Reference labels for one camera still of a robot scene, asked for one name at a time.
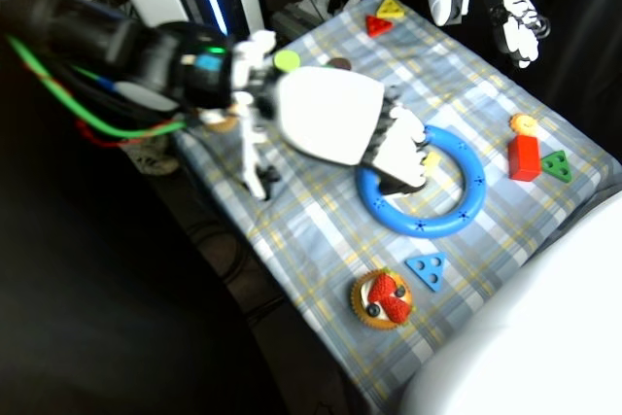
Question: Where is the yellow triangle block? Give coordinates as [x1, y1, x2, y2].
[375, 0, 407, 20]

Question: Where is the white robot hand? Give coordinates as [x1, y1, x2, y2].
[421, 0, 553, 70]
[275, 65, 432, 198]

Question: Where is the green triangle block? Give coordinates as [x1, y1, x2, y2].
[539, 150, 573, 185]

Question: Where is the blue plaid cloth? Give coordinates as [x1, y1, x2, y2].
[172, 0, 611, 415]

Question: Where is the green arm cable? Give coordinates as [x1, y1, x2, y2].
[5, 34, 190, 142]

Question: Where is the red rectangular block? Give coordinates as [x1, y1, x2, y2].
[507, 134, 542, 183]

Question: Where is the white robot body shell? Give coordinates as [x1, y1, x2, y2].
[397, 190, 622, 415]

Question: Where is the toy strawberry cupcake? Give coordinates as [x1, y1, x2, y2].
[350, 267, 415, 332]

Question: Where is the blue triangle block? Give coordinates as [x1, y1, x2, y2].
[404, 252, 448, 294]

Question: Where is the red triangle block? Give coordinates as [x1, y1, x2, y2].
[364, 14, 395, 39]

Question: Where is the grey power strip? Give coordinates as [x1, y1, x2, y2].
[269, 0, 325, 43]

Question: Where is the yellow-green round disc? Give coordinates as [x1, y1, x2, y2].
[272, 50, 302, 73]

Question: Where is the blue plastic ring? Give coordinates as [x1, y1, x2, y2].
[354, 123, 488, 240]

